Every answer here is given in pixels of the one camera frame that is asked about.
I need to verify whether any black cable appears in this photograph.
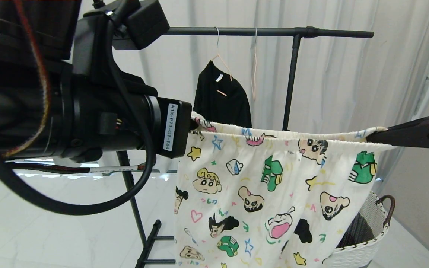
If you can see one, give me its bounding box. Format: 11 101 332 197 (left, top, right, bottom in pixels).
0 0 156 216

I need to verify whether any cream printed garment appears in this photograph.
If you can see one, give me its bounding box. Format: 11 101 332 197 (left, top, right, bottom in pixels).
173 111 396 268

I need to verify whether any black clothes rack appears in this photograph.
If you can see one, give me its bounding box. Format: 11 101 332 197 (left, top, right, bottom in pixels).
116 25 375 268

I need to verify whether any black t-shirt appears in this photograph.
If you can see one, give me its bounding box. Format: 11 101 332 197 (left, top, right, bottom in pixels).
193 60 253 129

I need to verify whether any pink clothes hanger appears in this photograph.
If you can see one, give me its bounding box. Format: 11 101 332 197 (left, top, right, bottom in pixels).
251 28 259 102
209 27 233 97

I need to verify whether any white laundry basket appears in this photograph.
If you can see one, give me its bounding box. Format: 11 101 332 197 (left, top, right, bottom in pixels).
321 190 397 268

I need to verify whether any white curtain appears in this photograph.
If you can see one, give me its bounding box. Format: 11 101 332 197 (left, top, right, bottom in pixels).
71 0 429 186

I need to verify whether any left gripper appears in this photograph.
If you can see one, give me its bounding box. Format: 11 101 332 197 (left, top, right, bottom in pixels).
66 69 200 161

